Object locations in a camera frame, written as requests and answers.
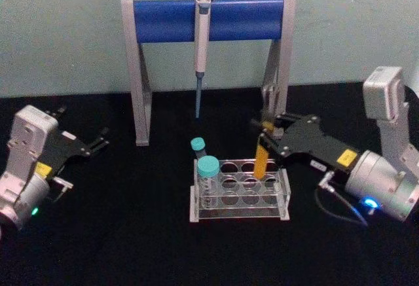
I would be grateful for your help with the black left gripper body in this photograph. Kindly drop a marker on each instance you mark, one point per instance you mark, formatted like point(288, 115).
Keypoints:
point(63, 150)

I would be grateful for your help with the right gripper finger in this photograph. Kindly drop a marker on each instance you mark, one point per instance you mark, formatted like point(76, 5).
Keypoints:
point(284, 119)
point(271, 145)

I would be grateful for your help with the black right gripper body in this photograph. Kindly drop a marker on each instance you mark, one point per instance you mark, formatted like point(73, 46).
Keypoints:
point(314, 145)

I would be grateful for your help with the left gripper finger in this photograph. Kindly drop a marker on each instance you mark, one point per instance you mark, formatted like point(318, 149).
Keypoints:
point(98, 142)
point(56, 112)

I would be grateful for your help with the yellow test tube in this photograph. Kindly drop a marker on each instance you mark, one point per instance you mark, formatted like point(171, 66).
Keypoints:
point(261, 163)

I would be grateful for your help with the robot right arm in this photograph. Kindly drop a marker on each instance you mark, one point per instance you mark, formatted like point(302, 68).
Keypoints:
point(389, 168)

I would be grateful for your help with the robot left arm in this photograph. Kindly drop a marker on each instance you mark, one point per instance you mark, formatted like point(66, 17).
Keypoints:
point(23, 155)

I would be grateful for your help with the clear plastic tube rack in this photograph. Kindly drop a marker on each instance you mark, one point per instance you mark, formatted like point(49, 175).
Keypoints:
point(248, 197)

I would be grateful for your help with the wide teal capped tube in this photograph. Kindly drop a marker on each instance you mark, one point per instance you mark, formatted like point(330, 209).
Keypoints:
point(207, 168)

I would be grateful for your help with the narrow teal capped tube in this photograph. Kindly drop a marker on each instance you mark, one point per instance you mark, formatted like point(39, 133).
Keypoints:
point(198, 145)

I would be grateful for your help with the white and blue pipette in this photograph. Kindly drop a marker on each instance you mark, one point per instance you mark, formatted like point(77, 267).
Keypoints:
point(201, 47)

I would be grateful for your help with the grey stand with blue bar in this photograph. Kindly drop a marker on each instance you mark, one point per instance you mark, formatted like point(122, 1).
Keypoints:
point(239, 17)

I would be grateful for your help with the black table cloth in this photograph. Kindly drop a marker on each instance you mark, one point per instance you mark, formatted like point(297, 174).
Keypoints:
point(131, 250)

